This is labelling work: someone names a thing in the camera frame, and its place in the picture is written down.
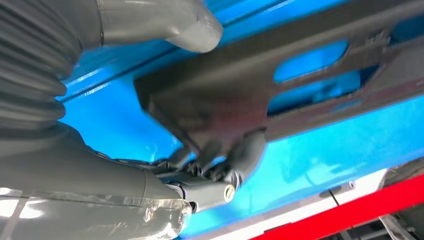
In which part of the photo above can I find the large blue metal shelf rack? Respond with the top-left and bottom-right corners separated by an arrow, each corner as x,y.
56,0 -> 424,240

